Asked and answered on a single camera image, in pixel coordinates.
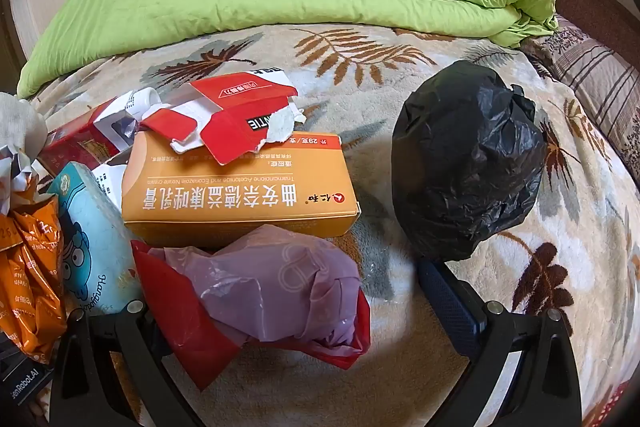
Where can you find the torn red white box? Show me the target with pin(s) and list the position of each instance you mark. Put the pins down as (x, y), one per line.
(225, 107)

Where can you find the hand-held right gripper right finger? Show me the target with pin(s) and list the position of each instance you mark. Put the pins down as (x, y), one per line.
(450, 307)

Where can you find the orange snack packet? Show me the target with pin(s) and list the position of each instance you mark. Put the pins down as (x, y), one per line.
(30, 267)

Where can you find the teal cartoon tissue packet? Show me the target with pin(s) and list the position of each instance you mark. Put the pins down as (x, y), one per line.
(95, 247)

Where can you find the black plastic bag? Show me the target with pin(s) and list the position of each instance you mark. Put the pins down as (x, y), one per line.
(465, 167)

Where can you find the pink plastic bag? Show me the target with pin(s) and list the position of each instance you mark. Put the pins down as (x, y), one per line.
(275, 277)

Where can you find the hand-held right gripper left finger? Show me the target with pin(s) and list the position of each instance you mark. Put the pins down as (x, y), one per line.
(145, 332)

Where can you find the orange medicine box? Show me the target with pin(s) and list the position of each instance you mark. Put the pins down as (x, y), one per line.
(240, 202)

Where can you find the grey sock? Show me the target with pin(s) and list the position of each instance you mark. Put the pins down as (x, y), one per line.
(20, 122)

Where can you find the red cigarette box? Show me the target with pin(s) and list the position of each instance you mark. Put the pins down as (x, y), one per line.
(75, 142)

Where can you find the red plastic bag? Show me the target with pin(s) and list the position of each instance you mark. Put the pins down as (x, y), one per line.
(165, 307)

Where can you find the striped pillow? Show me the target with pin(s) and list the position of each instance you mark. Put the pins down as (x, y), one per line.
(600, 77)

